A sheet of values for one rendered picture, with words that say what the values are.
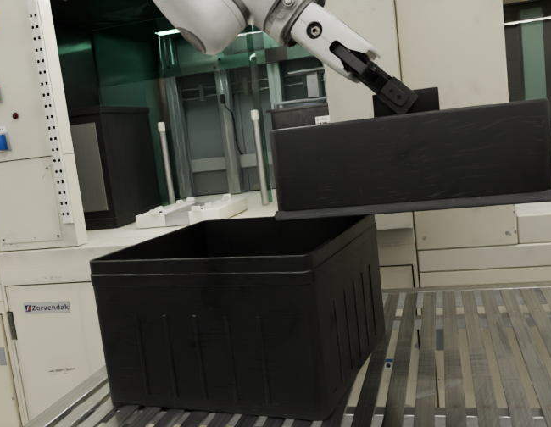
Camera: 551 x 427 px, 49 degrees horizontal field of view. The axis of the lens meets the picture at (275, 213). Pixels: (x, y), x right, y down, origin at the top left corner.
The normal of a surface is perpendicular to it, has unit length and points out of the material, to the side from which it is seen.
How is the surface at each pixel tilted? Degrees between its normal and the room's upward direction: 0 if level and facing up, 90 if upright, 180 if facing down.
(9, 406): 90
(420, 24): 90
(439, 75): 90
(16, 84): 90
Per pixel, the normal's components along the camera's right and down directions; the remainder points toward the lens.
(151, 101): -0.26, 0.15
